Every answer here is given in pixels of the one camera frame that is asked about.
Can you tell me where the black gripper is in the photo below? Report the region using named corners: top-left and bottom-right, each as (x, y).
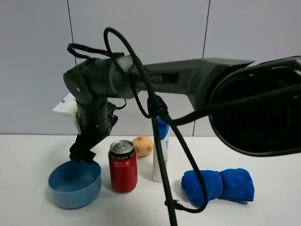
top-left (70, 97), bottom-right (118, 162)

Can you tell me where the blue plastic bowl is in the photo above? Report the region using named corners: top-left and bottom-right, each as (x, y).
top-left (48, 161), bottom-right (102, 209)

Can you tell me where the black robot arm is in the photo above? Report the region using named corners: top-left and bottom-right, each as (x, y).
top-left (63, 54), bottom-right (301, 162)

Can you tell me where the red soda can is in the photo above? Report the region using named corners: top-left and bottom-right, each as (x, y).
top-left (108, 140), bottom-right (138, 193)

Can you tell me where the white blue shampoo bottle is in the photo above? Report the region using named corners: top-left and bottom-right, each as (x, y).
top-left (152, 117), bottom-right (170, 183)

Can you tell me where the blue folded towel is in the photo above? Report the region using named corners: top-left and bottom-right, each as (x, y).
top-left (181, 168), bottom-right (254, 207)

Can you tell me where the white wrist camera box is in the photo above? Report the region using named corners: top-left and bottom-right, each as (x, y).
top-left (52, 93), bottom-right (82, 135)

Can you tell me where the black cable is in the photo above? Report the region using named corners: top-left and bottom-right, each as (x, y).
top-left (66, 27), bottom-right (301, 226)

